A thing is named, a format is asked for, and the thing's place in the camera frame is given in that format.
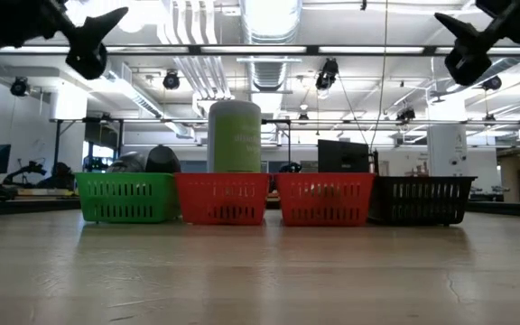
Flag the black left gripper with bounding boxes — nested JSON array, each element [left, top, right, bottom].
[[0, 0, 130, 81]]

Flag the black ceiling spotlight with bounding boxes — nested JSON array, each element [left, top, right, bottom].
[[397, 106, 417, 123], [10, 77, 31, 98], [480, 75, 503, 91], [316, 58, 339, 91], [162, 72, 181, 90]]

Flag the overhead bar with light strips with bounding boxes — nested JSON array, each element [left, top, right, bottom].
[[0, 44, 520, 57]]

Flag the green plastic basket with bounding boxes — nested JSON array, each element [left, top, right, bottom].
[[74, 172, 181, 224]]

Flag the black plastic basket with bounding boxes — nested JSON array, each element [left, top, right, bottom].
[[367, 175, 478, 227]]

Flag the black computer monitor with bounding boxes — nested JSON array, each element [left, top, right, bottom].
[[317, 139, 371, 173]]

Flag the green white disinfecting wipes canister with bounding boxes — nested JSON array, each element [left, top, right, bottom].
[[207, 99, 263, 173]]

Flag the red plastic basket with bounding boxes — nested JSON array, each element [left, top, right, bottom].
[[173, 172, 271, 226], [274, 172, 376, 228]]

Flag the thin hanging cable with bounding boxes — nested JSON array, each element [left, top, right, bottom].
[[370, 0, 388, 153]]

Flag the black metal rack frame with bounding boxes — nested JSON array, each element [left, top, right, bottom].
[[50, 117, 125, 172]]

